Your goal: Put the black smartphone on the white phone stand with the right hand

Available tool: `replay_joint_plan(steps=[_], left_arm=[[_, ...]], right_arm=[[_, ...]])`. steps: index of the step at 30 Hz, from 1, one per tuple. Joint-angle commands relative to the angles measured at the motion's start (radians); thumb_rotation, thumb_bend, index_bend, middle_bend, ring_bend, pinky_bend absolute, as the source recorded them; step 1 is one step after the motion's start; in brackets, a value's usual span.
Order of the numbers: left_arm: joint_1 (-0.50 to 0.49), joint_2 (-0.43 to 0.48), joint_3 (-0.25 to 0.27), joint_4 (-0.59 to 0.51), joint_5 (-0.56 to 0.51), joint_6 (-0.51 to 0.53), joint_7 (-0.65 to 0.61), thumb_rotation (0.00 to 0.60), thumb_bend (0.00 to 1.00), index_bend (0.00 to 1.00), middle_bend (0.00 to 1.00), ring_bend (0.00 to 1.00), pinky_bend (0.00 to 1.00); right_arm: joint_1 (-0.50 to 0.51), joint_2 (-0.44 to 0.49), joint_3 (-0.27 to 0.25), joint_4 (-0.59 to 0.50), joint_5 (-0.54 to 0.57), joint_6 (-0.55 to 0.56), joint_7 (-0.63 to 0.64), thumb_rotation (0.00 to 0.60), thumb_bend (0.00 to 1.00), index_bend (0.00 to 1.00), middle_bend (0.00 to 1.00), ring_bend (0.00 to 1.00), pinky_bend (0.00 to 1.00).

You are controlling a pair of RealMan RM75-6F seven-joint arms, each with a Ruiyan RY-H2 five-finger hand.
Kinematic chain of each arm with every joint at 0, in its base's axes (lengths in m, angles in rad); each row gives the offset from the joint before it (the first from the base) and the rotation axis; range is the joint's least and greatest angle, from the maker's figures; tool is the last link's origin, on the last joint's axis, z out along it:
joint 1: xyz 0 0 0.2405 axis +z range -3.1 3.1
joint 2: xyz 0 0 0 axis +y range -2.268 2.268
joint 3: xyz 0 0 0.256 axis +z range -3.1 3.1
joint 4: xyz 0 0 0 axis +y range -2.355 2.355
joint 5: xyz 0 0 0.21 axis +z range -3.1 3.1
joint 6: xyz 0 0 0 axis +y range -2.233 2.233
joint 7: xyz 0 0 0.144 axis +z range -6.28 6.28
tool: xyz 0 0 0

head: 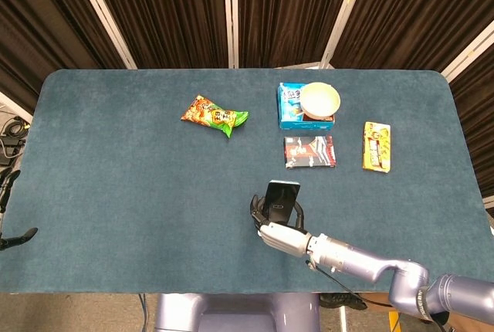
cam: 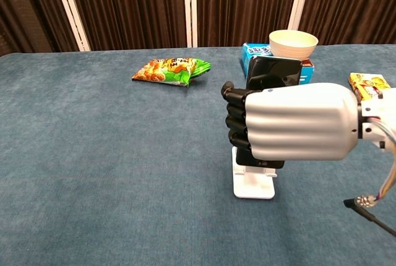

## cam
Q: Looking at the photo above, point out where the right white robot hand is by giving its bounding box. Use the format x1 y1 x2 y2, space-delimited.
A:
220 80 363 162

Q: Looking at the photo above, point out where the black smartphone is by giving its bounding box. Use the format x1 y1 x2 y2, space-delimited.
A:
235 55 303 169

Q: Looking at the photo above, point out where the white plastic phone stand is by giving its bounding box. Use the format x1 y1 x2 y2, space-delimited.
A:
231 146 278 200

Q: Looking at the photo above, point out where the cream bowl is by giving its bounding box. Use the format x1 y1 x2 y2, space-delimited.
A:
268 29 319 62

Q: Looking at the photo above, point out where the yellow snack box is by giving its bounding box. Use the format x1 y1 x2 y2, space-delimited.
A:
348 72 392 104

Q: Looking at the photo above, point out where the blue snack box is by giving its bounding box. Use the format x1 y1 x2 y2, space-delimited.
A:
240 42 316 86

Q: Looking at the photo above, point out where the brown curtain screen panel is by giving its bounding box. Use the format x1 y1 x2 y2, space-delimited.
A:
287 0 396 46
190 0 310 48
0 0 91 57
51 0 193 52

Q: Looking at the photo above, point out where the green orange snack bag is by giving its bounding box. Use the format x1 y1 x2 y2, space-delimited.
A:
131 58 212 88

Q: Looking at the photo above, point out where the blue table mat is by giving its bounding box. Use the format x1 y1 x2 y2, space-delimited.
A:
0 43 396 266

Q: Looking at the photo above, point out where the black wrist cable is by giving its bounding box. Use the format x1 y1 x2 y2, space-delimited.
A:
343 117 396 238

